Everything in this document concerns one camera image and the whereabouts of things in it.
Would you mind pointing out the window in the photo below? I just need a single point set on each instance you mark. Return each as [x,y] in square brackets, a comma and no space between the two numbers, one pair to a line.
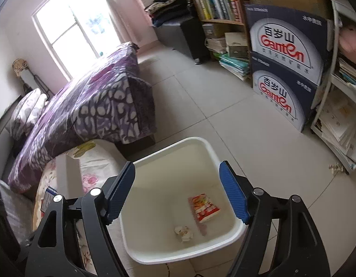
[71,28]

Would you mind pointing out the black bag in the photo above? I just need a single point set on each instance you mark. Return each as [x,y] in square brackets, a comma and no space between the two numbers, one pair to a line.
[191,8]

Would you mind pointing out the pink cloth bundle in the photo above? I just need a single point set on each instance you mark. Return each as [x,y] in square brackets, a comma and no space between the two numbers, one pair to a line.
[351,41]

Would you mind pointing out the standing mirror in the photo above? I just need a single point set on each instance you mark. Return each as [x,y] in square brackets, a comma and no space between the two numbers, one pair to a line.
[22,69]

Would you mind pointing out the black storage bench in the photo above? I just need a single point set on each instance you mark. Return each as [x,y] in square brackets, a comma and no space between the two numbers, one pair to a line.
[183,37]

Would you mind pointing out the dark wooden headboard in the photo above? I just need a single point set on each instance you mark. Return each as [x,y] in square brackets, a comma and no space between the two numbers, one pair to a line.
[3,115]

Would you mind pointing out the pile of loose papers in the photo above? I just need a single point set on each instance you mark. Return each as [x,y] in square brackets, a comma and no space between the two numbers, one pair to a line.
[339,124]

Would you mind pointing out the row of books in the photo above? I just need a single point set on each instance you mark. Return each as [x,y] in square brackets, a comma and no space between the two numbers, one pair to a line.
[218,3]

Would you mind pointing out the white carton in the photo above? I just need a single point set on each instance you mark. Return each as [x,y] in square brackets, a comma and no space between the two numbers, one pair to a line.
[68,176]

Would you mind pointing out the stack of teal booklets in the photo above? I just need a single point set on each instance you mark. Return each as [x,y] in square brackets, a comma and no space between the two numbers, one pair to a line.
[234,67]

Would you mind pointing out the dark blue water carton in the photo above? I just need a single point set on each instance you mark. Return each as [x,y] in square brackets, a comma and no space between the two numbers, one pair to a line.
[279,98]
[284,43]

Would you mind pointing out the grey storage box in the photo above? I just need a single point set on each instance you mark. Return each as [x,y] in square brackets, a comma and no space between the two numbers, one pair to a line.
[212,30]

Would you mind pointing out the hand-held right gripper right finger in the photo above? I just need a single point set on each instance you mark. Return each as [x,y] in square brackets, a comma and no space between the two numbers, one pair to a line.
[232,193]

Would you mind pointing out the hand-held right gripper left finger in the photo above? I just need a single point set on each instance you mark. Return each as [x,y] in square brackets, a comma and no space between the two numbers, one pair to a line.
[120,193]

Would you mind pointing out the pile of folded clothes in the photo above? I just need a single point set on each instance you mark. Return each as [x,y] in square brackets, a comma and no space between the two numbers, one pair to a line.
[169,7]

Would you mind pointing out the beige box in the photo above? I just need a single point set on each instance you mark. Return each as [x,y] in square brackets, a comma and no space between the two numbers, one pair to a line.
[236,44]

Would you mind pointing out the blue and white packet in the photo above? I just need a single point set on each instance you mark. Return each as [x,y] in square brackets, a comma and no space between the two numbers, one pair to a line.
[49,197]

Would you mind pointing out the purple patterned bed blanket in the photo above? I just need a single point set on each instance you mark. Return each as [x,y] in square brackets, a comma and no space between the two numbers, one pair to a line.
[80,106]

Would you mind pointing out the white curtain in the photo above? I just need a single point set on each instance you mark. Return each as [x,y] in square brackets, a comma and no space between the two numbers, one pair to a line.
[108,5]

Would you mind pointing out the grey striped chair cover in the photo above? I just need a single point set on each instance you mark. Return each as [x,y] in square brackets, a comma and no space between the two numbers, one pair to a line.
[13,210]

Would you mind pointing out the red snack packet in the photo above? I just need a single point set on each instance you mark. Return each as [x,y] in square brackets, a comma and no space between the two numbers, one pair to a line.
[204,207]

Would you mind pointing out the floral tablecloth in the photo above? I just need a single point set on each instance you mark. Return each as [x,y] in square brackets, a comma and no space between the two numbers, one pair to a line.
[97,161]

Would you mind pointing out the white plastic bin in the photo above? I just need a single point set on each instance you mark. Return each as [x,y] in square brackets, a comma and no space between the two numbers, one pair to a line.
[172,179]

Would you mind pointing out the white shelf rack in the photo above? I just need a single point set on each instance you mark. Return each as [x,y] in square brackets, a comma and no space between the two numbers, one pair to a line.
[333,63]

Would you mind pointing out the crumpled white paper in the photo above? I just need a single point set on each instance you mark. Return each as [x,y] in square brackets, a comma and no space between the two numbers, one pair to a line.
[183,233]

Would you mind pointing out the stack of white papers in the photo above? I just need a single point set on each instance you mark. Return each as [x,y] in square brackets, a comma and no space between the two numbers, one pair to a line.
[215,45]

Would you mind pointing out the paper scrap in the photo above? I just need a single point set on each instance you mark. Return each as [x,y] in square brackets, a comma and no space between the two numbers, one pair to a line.
[336,168]

